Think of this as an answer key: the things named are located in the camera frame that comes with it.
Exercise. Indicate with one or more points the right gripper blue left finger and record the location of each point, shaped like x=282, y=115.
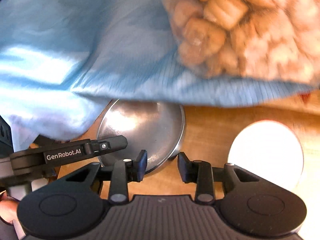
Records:
x=125, y=171

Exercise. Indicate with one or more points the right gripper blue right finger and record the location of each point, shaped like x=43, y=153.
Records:
x=200, y=173

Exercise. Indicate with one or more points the deep steel bowl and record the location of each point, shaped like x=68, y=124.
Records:
x=157, y=127

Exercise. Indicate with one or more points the red-rimmed white bowl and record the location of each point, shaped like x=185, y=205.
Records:
x=270, y=150

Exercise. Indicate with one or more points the person's left hand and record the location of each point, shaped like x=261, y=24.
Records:
x=8, y=209

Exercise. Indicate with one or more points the black plastic crate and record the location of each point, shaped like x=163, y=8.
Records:
x=6, y=145

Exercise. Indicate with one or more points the blue striped cloth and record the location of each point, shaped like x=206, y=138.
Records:
x=62, y=61

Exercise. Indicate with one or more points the clear bag of biscuits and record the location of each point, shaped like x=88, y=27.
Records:
x=259, y=39

